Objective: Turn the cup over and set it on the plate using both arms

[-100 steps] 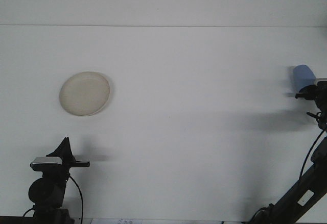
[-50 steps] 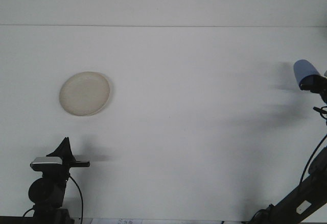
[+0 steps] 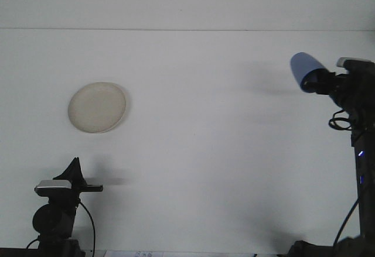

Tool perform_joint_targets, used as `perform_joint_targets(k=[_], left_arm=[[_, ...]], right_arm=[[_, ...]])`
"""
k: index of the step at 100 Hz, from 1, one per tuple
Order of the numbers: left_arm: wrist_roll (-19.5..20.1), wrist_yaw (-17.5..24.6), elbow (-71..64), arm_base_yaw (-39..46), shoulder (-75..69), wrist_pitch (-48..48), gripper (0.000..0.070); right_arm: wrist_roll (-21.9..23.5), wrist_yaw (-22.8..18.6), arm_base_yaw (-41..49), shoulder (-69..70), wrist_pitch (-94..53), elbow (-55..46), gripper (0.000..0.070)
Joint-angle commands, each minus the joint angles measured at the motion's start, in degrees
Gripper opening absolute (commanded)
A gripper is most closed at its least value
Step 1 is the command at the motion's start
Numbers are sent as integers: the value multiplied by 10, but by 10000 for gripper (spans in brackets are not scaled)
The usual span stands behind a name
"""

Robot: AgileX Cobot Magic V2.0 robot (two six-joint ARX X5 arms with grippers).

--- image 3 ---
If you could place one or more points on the grey gripper camera box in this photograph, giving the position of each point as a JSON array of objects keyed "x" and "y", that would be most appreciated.
[
  {"x": 345, "y": 61},
  {"x": 52, "y": 184}
]

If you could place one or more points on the pale round plate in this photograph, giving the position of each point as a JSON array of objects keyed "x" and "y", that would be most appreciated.
[{"x": 96, "y": 107}]

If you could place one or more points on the pale blue cup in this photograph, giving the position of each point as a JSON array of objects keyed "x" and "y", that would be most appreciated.
[{"x": 301, "y": 63}]

